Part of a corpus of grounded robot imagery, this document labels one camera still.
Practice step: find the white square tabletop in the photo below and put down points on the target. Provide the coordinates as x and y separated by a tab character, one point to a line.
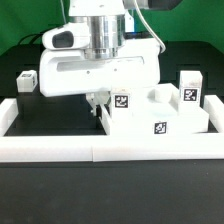
154	111

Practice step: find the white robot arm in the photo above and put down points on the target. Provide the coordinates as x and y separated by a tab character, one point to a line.
97	52

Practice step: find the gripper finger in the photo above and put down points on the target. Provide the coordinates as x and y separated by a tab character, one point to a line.
97	98

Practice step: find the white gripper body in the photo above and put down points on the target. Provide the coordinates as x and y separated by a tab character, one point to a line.
68	72

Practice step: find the white U-shaped obstacle fence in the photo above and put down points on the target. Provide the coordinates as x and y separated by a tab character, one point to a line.
102	148

